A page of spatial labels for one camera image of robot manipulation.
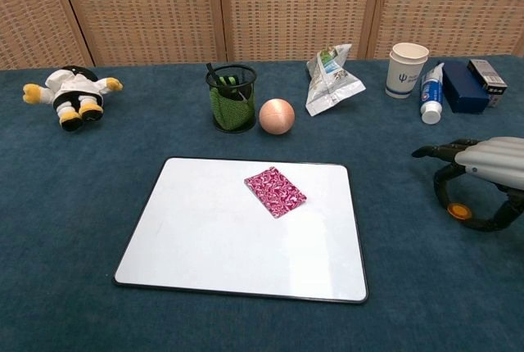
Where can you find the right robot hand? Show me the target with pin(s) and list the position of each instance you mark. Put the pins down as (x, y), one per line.
(499, 159)

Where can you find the small orange disc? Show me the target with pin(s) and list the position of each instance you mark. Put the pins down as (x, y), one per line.
(459, 211)

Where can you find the white rectangular board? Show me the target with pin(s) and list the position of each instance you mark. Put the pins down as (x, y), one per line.
(204, 237)

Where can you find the navy blue box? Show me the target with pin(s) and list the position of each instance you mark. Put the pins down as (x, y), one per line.
(464, 88)

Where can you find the small grey black box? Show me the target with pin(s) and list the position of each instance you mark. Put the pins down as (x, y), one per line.
(489, 78)

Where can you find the blue white toothpaste tube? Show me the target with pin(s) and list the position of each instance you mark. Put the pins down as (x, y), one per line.
(432, 94)

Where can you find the white paper cup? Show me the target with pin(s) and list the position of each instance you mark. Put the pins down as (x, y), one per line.
(403, 78)

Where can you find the white snack bag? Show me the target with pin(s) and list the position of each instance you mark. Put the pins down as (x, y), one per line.
(327, 86)

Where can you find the copper pink ball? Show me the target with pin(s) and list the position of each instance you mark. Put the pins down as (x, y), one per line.
(276, 116)

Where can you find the black mesh pen holder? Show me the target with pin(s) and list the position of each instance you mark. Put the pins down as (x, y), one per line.
(249, 118)

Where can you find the woven folding screen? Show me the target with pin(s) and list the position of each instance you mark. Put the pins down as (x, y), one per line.
(286, 8)

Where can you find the green mesh cloth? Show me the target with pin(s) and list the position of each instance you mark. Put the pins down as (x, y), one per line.
(229, 112)

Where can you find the black pen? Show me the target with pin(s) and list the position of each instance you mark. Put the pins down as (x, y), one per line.
(212, 73)

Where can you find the blue felt table cover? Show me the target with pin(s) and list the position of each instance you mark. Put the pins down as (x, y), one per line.
(82, 204)

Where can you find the penguin plush toy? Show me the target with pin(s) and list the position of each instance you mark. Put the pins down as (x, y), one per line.
(73, 90)

